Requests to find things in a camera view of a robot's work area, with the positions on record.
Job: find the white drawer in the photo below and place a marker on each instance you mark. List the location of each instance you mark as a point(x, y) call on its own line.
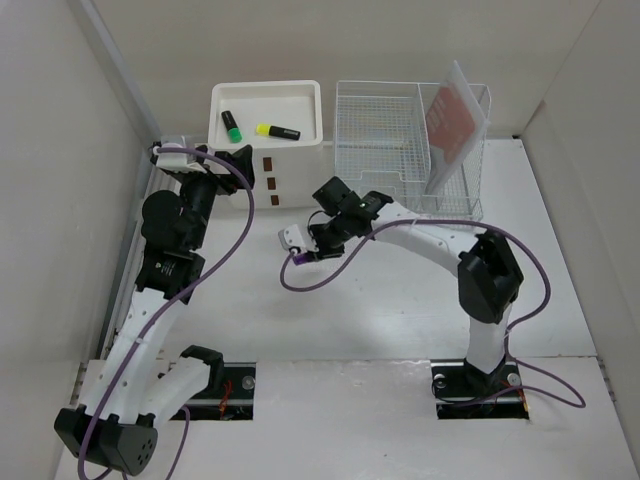
point(266, 200)
point(283, 185)
point(294, 161)

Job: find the clear mesh document pouch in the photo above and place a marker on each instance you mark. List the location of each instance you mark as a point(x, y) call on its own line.
point(455, 124)

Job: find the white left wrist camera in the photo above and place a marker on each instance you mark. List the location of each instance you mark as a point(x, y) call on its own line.
point(174, 158)

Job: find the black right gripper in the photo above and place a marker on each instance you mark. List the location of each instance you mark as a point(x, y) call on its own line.
point(323, 252)

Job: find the aluminium rail frame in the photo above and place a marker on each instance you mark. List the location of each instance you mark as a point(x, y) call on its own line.
point(148, 180)

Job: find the purple highlighter marker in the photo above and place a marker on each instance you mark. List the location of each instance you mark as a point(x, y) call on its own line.
point(303, 258)

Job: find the white top drawer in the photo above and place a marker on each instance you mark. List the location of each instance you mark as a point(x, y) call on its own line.
point(294, 161)

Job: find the white drawer organizer body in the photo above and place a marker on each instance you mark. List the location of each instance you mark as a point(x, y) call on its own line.
point(282, 121)

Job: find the green highlighter marker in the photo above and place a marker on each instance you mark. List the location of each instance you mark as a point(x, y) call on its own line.
point(231, 126)

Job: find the white bottom drawer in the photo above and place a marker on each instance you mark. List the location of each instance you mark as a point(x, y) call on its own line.
point(266, 200)

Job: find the yellow highlighter marker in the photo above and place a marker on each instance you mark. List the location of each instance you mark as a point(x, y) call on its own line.
point(277, 132)

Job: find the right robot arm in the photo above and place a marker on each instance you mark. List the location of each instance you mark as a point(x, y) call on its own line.
point(488, 275)

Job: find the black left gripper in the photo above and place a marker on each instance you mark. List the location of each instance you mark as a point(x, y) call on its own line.
point(224, 184)

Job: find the white wire mesh file rack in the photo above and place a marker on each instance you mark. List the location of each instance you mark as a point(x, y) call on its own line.
point(381, 144)

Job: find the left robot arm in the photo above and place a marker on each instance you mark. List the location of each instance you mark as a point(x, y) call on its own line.
point(116, 423)

